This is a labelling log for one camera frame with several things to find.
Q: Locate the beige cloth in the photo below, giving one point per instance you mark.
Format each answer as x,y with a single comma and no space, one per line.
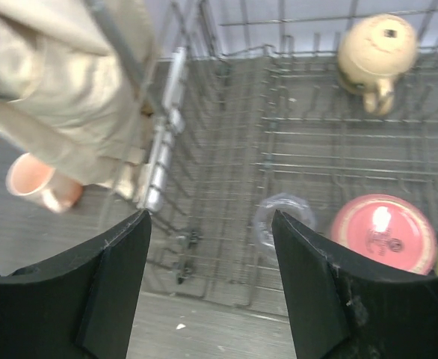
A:
66,98

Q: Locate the beige round mug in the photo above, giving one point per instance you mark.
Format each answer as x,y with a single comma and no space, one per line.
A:
373,56

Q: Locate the grey wire dish rack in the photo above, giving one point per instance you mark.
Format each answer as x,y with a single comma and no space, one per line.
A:
265,115

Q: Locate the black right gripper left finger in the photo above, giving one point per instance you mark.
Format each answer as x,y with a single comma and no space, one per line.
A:
80,303

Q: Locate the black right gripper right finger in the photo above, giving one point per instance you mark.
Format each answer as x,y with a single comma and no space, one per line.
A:
344,305

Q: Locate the white metal clothes rack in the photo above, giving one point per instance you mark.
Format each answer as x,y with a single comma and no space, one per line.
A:
168,127

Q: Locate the peach pink mug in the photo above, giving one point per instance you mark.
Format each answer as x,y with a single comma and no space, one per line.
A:
34,181

